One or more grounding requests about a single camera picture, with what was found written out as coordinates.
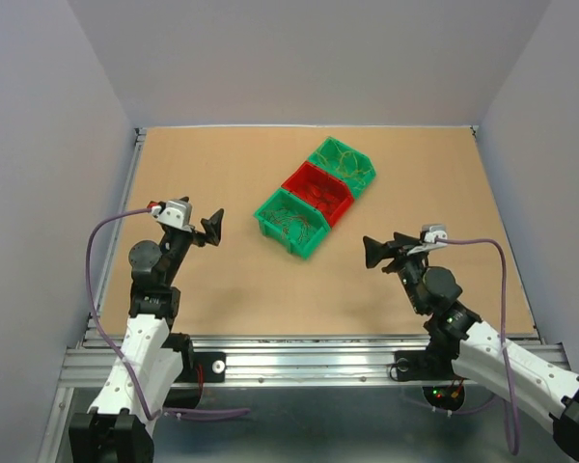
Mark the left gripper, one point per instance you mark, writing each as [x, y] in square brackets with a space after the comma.
[210, 226]

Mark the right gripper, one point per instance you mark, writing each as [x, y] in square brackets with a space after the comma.
[375, 250]

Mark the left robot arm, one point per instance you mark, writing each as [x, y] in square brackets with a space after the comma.
[120, 422]

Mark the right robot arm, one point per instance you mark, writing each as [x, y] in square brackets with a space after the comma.
[463, 345]

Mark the near green plastic bin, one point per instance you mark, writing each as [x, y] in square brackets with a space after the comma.
[297, 226]

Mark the green plastic bin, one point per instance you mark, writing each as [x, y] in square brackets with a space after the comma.
[345, 163]
[297, 226]

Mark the far green plastic bin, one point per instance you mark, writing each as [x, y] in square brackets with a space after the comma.
[345, 163]

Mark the red plastic bin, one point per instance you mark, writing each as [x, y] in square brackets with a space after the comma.
[329, 195]

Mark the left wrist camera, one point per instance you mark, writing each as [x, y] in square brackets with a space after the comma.
[173, 214]

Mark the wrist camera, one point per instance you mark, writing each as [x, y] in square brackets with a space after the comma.
[173, 214]
[432, 237]

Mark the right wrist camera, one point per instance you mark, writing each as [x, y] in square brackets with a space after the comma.
[432, 237]

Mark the aluminium mounting rail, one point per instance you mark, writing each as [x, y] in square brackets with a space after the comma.
[292, 362]

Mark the left aluminium frame post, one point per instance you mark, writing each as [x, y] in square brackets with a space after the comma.
[105, 237]

